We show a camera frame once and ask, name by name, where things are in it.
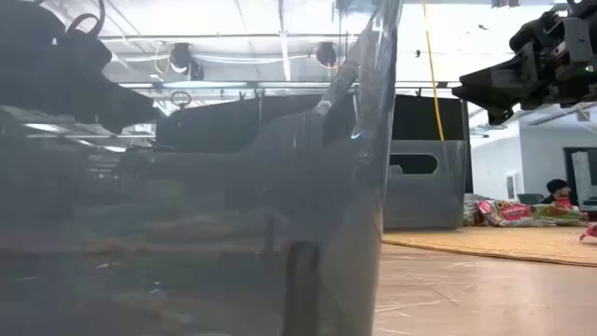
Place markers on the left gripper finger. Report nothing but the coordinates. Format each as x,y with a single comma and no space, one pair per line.
123,120
130,100

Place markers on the round woven yellow placemat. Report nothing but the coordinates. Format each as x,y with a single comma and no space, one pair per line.
490,245

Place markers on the grey chair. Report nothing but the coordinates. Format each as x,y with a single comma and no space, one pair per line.
529,199

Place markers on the grey translucent plastic bin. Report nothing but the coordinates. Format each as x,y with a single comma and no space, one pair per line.
186,280
420,205

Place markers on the person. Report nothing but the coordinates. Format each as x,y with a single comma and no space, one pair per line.
557,187

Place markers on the dark doorway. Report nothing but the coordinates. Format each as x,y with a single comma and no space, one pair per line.
568,177

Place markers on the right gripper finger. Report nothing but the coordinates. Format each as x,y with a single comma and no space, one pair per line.
494,81
490,105

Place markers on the black overhead-mounted device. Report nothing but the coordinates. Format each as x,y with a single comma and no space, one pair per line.
326,53
181,56

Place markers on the black partition screen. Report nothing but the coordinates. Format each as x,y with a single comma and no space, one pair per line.
420,116

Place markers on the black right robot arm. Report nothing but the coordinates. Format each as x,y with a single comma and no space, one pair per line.
583,6

